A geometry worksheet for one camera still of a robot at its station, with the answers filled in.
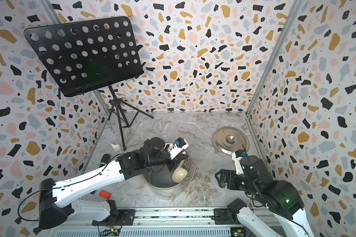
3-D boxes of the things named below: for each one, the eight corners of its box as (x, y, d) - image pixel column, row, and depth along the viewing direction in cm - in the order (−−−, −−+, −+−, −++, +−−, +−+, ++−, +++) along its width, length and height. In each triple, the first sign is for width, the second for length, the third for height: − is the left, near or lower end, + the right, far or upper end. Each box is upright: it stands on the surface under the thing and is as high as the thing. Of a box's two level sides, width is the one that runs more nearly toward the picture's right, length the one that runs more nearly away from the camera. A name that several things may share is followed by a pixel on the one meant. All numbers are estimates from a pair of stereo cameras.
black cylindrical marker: (101, 167, 93) (99, 164, 91) (105, 156, 98) (103, 154, 96) (106, 167, 93) (104, 164, 91) (110, 156, 98) (108, 154, 96)
